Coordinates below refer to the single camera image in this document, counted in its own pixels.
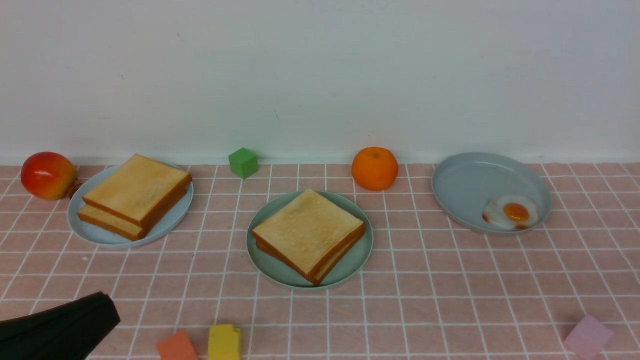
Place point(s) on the toast slice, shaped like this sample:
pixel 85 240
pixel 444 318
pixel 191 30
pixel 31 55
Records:
pixel 324 270
pixel 123 228
pixel 309 230
pixel 137 189

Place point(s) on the pink block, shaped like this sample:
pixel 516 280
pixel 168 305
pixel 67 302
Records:
pixel 588 338

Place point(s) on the light blue bread plate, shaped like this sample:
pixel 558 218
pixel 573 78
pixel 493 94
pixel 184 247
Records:
pixel 105 239

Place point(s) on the red yellow apple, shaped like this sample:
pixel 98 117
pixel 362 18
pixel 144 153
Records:
pixel 49 176

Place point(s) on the teal center plate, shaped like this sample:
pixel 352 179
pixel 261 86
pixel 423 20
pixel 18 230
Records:
pixel 282 274

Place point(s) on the grey egg plate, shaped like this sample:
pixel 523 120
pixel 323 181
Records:
pixel 464 183

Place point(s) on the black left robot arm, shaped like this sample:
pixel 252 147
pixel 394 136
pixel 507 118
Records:
pixel 70 331

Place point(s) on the orange fruit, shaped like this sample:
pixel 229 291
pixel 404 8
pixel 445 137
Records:
pixel 374 168

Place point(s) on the right fried egg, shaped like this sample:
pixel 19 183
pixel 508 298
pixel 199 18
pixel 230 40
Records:
pixel 511 212

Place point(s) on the pink checkered tablecloth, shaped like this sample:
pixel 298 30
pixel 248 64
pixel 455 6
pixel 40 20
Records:
pixel 430 290

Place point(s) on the green cube block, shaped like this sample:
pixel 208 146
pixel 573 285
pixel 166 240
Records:
pixel 243 163

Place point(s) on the yellow block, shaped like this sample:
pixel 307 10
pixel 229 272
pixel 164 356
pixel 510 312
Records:
pixel 224 342

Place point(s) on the orange block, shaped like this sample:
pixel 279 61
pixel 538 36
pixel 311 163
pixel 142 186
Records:
pixel 176 347

